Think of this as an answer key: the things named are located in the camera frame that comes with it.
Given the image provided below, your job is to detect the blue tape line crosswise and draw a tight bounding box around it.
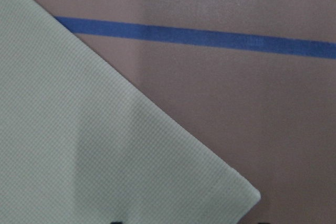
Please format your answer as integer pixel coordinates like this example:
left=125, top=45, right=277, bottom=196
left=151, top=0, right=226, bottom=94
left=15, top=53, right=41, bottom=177
left=56, top=16, right=335, bottom=59

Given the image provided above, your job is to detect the sage green long-sleeve shirt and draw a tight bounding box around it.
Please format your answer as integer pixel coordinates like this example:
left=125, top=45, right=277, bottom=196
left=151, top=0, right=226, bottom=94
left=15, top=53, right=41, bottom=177
left=1, top=0, right=260, bottom=223

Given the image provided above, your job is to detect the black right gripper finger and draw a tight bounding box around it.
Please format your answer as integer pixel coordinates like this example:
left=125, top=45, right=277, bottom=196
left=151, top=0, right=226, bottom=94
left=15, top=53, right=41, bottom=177
left=110, top=221, right=123, bottom=224

